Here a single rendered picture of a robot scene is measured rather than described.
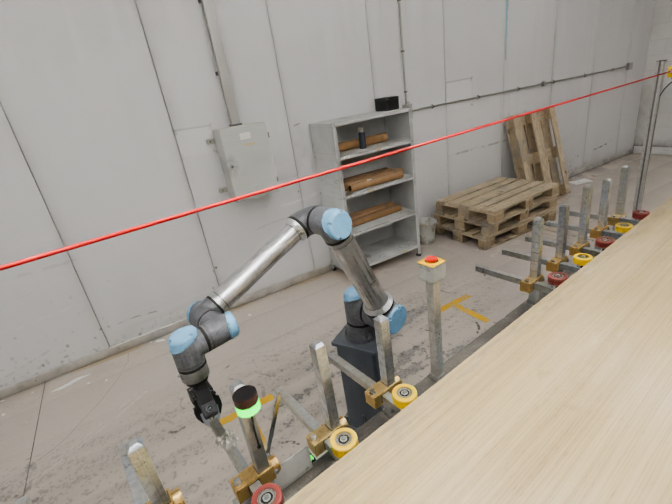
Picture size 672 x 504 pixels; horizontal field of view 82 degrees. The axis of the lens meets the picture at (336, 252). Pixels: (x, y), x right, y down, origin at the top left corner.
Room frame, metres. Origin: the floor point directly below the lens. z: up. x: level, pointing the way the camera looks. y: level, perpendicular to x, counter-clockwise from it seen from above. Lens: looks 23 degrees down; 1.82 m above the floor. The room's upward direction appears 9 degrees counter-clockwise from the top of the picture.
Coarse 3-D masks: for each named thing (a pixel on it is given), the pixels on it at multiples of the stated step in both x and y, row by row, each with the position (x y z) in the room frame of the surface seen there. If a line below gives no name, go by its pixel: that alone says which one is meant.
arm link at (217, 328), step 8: (208, 312) 1.16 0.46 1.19; (216, 312) 1.16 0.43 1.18; (224, 312) 1.15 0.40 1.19; (200, 320) 1.14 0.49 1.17; (208, 320) 1.12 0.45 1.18; (216, 320) 1.10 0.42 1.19; (224, 320) 1.10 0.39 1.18; (232, 320) 1.11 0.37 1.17; (200, 328) 1.07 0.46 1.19; (208, 328) 1.07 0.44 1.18; (216, 328) 1.07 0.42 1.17; (224, 328) 1.08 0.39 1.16; (232, 328) 1.09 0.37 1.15; (208, 336) 1.05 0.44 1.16; (216, 336) 1.06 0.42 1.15; (224, 336) 1.07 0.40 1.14; (232, 336) 1.09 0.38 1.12; (208, 344) 1.04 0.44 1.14; (216, 344) 1.05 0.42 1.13
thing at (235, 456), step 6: (216, 420) 1.01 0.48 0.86; (210, 426) 1.00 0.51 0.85; (216, 426) 0.98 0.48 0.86; (222, 426) 0.98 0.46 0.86; (216, 432) 0.95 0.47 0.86; (222, 432) 0.95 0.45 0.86; (228, 450) 0.88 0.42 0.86; (234, 450) 0.87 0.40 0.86; (228, 456) 0.88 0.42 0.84; (234, 456) 0.85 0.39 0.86; (240, 456) 0.85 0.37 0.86; (234, 462) 0.83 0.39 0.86; (240, 462) 0.83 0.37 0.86; (246, 462) 0.82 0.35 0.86; (240, 468) 0.81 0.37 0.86; (258, 480) 0.76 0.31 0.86; (252, 486) 0.74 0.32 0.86; (258, 486) 0.74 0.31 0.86; (252, 492) 0.73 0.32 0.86
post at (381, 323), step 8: (376, 320) 1.07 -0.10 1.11; (384, 320) 1.06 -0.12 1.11; (376, 328) 1.07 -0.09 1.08; (384, 328) 1.06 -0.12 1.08; (376, 336) 1.08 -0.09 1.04; (384, 336) 1.06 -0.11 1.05; (384, 344) 1.06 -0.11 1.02; (384, 352) 1.05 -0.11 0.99; (384, 360) 1.05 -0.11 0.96; (392, 360) 1.07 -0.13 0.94; (384, 368) 1.06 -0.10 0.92; (392, 368) 1.07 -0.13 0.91; (384, 376) 1.06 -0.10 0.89; (392, 376) 1.07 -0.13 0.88; (384, 408) 1.08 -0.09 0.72
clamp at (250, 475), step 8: (272, 456) 0.82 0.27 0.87; (272, 464) 0.80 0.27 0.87; (240, 472) 0.79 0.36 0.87; (248, 472) 0.78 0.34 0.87; (256, 472) 0.78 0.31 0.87; (264, 472) 0.77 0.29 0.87; (272, 472) 0.79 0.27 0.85; (232, 480) 0.76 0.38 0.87; (248, 480) 0.76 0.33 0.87; (256, 480) 0.76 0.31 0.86; (264, 480) 0.77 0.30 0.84; (272, 480) 0.78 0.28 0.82; (232, 488) 0.76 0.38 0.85; (240, 488) 0.74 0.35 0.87; (248, 488) 0.74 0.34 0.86; (240, 496) 0.73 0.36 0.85; (248, 496) 0.74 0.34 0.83
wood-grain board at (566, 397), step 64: (640, 256) 1.58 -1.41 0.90; (576, 320) 1.18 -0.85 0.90; (640, 320) 1.13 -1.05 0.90; (448, 384) 0.96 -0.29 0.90; (512, 384) 0.92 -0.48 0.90; (576, 384) 0.88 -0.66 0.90; (640, 384) 0.85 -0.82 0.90; (384, 448) 0.77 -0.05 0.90; (448, 448) 0.74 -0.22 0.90; (512, 448) 0.71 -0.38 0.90; (576, 448) 0.68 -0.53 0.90; (640, 448) 0.65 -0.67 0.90
